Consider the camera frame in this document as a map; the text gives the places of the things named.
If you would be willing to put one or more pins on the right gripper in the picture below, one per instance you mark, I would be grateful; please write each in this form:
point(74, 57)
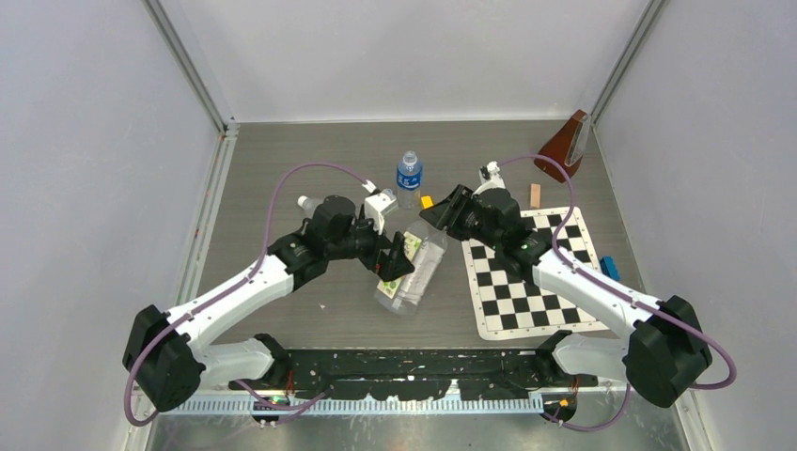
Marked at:
point(443, 215)

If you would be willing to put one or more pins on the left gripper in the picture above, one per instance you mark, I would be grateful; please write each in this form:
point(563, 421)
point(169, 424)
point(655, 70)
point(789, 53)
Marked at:
point(389, 267)

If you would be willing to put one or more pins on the blue label water bottle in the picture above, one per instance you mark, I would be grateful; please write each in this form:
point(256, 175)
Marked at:
point(409, 179)

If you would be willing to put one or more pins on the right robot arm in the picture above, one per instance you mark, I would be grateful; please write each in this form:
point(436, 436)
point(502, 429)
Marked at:
point(657, 349)

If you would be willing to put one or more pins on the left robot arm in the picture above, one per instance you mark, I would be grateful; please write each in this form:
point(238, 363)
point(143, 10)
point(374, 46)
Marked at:
point(171, 354)

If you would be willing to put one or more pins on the clear plastic bottle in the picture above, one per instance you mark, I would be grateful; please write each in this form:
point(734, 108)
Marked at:
point(308, 205)

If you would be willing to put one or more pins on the yellow block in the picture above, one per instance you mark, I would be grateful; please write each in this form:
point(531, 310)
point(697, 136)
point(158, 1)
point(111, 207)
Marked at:
point(426, 202)

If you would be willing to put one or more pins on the small wooden block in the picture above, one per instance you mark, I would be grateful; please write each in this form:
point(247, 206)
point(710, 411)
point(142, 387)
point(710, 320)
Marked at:
point(535, 196)

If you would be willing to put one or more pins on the checkerboard mat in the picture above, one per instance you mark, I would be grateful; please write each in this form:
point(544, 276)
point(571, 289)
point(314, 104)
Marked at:
point(506, 307)

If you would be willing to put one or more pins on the brown wooden metronome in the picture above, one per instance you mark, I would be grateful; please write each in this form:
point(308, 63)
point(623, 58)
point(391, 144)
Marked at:
point(568, 146)

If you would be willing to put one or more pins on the blue brick toy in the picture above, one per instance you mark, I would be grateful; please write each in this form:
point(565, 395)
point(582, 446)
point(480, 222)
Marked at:
point(609, 268)

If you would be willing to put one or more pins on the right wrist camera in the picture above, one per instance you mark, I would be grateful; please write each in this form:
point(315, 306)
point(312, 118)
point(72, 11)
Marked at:
point(490, 178)

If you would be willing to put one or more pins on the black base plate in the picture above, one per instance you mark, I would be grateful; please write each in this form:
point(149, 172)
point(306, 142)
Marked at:
point(415, 374)

